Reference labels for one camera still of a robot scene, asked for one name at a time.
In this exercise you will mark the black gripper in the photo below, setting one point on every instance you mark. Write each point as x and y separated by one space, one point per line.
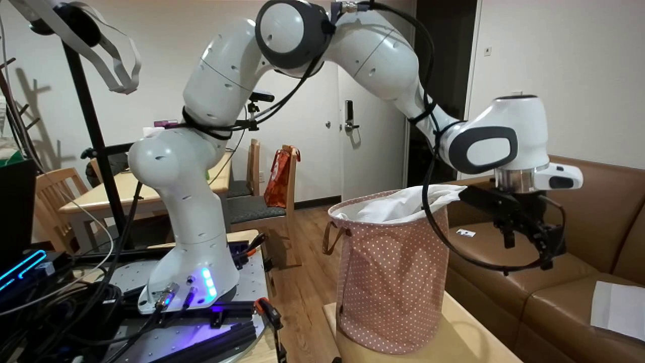
526 209

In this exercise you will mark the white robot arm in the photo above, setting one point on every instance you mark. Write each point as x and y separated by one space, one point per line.
194 193

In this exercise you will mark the pink polka dot basket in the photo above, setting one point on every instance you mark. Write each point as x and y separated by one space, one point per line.
394 283

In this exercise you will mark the brown leather sofa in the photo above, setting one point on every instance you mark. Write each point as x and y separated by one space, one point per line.
606 227

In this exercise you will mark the white paper sheet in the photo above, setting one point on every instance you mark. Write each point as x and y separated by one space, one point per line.
617 308

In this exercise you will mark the white door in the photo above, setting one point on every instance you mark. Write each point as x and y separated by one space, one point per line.
380 154

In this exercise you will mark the dark wooden door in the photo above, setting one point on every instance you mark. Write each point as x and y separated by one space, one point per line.
450 40

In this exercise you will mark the orange bag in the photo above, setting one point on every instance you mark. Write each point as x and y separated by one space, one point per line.
276 178

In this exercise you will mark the wooden chair grey seat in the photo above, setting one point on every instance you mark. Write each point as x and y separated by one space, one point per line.
252 207

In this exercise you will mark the white robot mounting board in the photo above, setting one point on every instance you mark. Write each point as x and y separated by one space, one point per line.
252 283

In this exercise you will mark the narrow wooden chair back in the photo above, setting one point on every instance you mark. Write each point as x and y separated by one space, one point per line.
255 164

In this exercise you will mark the wooden dining table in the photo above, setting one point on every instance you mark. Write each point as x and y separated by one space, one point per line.
122 191

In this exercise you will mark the black stand pole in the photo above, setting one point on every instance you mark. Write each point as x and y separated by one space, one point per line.
93 141

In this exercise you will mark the light wooden chair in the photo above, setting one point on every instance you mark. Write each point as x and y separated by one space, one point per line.
57 193

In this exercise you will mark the blue lit device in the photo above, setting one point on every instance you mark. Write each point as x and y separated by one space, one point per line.
23 266

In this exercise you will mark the wooden coat rack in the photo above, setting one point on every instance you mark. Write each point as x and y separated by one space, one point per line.
37 113

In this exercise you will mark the black monitor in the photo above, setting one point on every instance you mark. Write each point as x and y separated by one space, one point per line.
16 207

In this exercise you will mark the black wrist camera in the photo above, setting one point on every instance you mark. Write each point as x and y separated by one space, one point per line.
485 196

